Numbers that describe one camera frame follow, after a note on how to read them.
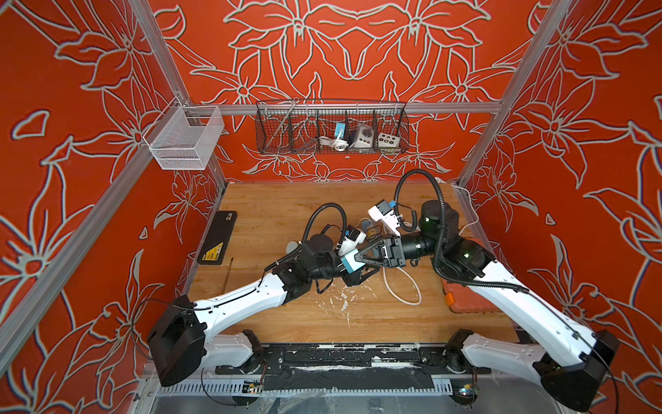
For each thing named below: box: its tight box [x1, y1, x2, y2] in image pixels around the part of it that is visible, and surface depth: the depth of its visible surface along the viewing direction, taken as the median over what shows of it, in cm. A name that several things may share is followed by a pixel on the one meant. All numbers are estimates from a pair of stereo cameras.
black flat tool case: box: [196, 210, 238, 266], surface depth 102 cm
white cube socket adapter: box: [377, 132, 401, 153], surface depth 95 cm
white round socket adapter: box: [353, 123, 375, 149], surface depth 93 cm
